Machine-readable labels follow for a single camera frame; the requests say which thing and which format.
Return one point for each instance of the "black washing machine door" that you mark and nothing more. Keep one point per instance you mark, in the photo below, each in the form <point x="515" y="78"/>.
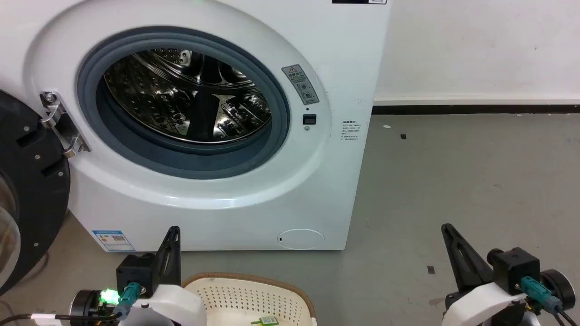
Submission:
<point x="36" y="190"/>

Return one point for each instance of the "round white filter cover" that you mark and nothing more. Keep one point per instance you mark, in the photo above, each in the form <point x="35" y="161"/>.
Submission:
<point x="301" y="238"/>

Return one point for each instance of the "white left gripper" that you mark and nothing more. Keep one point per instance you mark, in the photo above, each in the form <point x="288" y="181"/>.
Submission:
<point x="176" y="308"/>

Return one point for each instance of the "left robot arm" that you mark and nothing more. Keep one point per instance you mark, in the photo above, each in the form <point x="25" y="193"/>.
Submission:
<point x="86" y="308"/>

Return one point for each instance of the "black door latch socket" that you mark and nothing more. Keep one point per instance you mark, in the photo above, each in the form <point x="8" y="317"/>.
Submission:
<point x="309" y="119"/>

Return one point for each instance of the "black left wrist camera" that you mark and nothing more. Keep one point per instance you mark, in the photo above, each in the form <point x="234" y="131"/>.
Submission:
<point x="136" y="271"/>

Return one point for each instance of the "white perforated laundry basket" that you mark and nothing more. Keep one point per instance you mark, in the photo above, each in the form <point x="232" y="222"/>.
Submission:
<point x="253" y="299"/>

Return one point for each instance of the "grey warning sticker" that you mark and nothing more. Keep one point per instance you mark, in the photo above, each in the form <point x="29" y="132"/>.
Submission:
<point x="301" y="84"/>

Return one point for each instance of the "stainless steel washing machine drum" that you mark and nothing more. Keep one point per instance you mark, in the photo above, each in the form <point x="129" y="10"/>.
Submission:
<point x="181" y="104"/>

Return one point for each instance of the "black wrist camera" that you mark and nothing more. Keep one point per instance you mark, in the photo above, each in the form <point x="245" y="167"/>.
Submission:
<point x="136" y="271"/>
<point x="516" y="267"/>

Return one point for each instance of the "grey rubber door gasket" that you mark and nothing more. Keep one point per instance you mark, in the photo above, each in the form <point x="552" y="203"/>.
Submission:
<point x="281" y="117"/>

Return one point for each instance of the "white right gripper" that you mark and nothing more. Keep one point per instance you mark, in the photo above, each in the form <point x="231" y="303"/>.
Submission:
<point x="480" y="308"/>

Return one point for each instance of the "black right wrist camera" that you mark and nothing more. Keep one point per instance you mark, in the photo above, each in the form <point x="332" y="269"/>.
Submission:
<point x="516" y="267"/>

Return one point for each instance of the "white front-load washing machine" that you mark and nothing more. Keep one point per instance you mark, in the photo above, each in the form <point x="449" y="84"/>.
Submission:
<point x="253" y="194"/>

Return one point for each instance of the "small printed text label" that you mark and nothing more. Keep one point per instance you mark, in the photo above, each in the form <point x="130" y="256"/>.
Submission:
<point x="350" y="130"/>

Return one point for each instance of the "silver metal door hinge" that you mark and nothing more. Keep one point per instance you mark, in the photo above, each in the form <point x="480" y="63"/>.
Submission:
<point x="61" y="124"/>

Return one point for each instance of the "blue energy label sticker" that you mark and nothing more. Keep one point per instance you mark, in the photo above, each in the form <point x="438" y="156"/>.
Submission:
<point x="113" y="240"/>

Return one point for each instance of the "black wall baseboard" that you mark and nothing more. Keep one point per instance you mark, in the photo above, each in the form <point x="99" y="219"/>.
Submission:
<point x="476" y="109"/>

